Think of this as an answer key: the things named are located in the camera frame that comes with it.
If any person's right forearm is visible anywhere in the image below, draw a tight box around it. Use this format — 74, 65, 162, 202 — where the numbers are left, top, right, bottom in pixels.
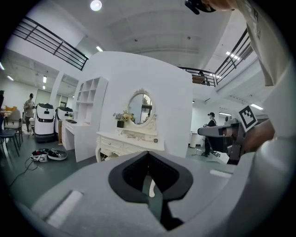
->
244, 118, 276, 154

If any artificial flower bouquet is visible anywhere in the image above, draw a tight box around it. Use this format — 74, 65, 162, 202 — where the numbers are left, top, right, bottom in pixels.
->
112, 110, 136, 123

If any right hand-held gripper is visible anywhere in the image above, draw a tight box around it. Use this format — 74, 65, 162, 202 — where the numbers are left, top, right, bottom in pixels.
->
197, 105, 259, 165

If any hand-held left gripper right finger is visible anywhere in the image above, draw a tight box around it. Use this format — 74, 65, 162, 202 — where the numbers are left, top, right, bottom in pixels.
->
148, 150, 235, 223

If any beige chair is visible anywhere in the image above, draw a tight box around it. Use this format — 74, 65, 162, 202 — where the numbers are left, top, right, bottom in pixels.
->
4, 109, 23, 140

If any black round tray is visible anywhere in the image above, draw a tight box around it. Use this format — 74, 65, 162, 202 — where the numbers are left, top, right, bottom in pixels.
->
47, 148, 68, 161

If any white and red device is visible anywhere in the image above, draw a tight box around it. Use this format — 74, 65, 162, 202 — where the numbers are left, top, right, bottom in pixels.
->
30, 149, 49, 163

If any blue chair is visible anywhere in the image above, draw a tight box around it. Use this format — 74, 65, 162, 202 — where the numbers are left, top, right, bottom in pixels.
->
0, 129, 21, 158

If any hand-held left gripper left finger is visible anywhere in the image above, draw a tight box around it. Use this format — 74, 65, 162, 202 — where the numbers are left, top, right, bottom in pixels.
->
30, 150, 167, 237

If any person's beige shirt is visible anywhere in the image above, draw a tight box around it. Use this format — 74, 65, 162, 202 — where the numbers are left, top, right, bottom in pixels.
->
233, 0, 290, 87

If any thin black cable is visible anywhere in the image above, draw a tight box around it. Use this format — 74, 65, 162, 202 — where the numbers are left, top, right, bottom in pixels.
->
8, 159, 39, 187

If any oval mirror with ornate frame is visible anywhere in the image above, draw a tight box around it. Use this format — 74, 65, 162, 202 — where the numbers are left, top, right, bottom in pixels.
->
128, 87, 158, 132

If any white bookshelf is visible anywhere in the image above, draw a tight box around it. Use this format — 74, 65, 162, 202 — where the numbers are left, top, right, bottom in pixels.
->
74, 77, 109, 127

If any round ceiling lamp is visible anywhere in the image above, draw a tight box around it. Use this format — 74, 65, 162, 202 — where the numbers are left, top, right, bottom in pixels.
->
90, 0, 103, 12

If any white vanity table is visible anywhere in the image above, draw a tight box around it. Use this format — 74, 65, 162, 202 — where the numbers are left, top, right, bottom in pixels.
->
95, 126, 165, 164

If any white service robot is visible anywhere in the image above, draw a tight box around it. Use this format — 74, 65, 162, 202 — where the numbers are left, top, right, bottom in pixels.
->
54, 106, 74, 135
34, 103, 56, 142

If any black mezzanine railing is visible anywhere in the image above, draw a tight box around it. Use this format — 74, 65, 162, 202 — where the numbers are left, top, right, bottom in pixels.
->
178, 29, 253, 87
12, 16, 89, 71

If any head-worn camera rig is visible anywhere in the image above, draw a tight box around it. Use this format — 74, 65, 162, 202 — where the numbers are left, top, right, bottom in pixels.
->
184, 0, 217, 15

